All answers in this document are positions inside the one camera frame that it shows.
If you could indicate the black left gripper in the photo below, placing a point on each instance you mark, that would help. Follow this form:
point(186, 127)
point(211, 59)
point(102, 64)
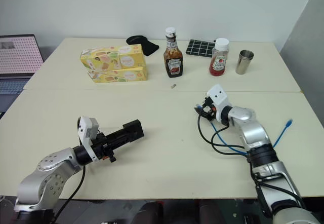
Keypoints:
point(100, 146)

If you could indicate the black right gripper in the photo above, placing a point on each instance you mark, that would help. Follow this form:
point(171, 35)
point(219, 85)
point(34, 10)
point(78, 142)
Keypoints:
point(211, 112)

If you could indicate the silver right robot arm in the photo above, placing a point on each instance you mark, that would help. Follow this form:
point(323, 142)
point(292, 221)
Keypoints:
point(250, 132)

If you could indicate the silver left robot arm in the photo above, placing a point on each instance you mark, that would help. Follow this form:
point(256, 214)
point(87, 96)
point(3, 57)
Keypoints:
point(50, 168)

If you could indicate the red ketchup bottle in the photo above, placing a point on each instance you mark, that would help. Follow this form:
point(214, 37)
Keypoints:
point(218, 61)

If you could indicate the brown sauce bottle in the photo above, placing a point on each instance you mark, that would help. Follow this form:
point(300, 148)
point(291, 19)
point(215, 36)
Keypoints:
point(173, 61)

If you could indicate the black white-grid cloth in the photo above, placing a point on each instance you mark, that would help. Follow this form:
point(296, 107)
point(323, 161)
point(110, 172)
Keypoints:
point(200, 47)

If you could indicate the stainless steel cup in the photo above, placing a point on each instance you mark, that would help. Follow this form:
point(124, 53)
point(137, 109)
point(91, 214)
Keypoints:
point(244, 63)

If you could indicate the flat yellow printed carton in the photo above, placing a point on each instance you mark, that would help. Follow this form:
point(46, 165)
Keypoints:
point(119, 76)

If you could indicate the large yellow printed carton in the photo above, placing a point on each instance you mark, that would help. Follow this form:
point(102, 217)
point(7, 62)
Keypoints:
point(111, 56)

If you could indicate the grey partition panel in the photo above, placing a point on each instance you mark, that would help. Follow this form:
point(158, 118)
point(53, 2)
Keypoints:
point(303, 44)

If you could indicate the open laptop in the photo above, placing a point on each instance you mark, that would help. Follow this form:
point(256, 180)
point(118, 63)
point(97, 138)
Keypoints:
point(17, 54)

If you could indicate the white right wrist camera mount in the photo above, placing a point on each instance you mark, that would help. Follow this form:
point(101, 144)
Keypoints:
point(219, 96)

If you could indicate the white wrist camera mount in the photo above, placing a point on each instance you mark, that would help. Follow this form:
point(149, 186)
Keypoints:
point(219, 96)
point(82, 128)

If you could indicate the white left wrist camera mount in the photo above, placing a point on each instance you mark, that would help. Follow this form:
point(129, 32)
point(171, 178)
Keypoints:
point(82, 128)

